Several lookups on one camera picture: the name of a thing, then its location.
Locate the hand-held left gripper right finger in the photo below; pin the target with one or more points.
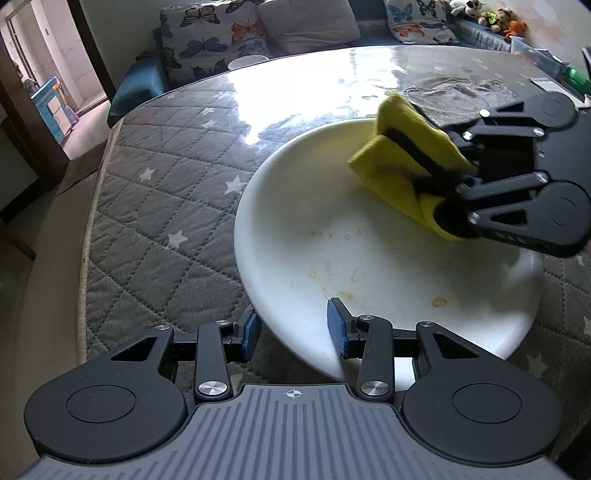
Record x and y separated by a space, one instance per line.
337 327

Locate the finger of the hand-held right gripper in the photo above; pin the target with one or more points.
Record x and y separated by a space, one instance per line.
503 185
503 134

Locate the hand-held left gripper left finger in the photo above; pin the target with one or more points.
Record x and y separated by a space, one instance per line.
251 332

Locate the large white plate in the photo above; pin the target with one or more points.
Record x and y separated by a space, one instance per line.
369 240

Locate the yellow and black cleaning cloth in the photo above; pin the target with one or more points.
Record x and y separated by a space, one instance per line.
392 161

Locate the grey towel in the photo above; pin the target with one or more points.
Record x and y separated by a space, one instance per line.
461 99

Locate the clear plastic box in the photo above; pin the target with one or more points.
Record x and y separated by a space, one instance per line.
531 50

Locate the green bottle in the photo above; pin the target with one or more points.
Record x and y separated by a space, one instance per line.
576 77

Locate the orange brown plush toy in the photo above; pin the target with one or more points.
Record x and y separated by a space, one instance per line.
513 25

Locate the yellow green plush toy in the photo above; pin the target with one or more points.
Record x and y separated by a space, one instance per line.
491 19

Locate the black and white plush toy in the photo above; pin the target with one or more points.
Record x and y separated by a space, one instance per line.
467 7

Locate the butterfly print pillow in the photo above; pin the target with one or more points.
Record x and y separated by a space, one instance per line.
212 37
415 21

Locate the beige pillow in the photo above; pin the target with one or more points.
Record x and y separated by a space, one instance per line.
309 23

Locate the blue toy cabinet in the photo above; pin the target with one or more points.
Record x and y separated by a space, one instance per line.
51 110

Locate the dark wooden door frame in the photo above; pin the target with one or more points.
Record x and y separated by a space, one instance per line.
94 50

